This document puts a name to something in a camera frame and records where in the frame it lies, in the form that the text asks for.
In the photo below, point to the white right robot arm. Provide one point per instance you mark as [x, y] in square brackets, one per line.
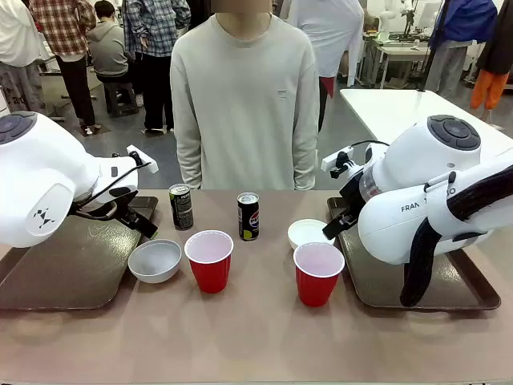
[401, 224]

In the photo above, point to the red plastic party cup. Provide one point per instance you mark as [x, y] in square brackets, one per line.
[318, 280]
[209, 268]

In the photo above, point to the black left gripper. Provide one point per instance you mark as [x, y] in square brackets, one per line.
[125, 208]

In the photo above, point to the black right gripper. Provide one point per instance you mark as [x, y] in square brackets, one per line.
[351, 196]

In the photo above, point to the bystander in white shirt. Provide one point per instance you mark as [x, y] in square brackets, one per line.
[16, 36]

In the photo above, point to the bystander in red plaid shirt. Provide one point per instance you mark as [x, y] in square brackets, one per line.
[68, 36]

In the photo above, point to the bystander in blue jacket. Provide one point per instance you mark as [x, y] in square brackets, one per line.
[461, 24]

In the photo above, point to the black Pepsi soda can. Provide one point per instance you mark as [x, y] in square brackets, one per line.
[248, 218]

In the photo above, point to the person in beige sweater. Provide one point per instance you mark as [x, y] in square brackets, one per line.
[244, 100]

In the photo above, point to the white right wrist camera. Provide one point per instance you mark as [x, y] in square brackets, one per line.
[336, 159]

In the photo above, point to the white round bowl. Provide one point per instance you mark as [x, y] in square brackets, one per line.
[154, 260]
[304, 232]

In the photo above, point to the black stand pole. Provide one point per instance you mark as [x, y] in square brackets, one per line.
[429, 56]

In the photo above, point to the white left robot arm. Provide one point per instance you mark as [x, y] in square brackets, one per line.
[36, 168]

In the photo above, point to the person's left forearm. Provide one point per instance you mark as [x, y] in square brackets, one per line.
[305, 156]

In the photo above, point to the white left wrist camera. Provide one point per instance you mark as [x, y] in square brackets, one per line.
[142, 159]

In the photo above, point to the person's right forearm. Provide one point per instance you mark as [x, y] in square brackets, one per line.
[189, 156]

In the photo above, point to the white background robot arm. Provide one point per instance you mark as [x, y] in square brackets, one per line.
[386, 16]

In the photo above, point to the bystander in orange trousers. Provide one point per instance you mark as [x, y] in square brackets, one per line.
[491, 88]

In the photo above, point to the bystander in blue plaid shirt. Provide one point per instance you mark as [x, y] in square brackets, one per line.
[154, 40]

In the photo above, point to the black stool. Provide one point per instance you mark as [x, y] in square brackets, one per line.
[120, 96]

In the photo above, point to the bystander in white coat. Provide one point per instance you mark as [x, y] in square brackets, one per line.
[336, 32]

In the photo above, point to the white side table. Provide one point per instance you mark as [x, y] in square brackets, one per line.
[384, 110]

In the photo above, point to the brown plastic serving tray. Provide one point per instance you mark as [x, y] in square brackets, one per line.
[80, 256]
[453, 280]

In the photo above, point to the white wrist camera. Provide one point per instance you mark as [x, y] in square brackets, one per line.
[336, 159]
[142, 159]

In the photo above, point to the white background workbench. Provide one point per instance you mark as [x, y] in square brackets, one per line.
[397, 50]

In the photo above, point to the seated bystander in grey hoodie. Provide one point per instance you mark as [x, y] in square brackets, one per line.
[107, 48]

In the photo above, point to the black green soda can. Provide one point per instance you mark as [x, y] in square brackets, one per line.
[181, 208]

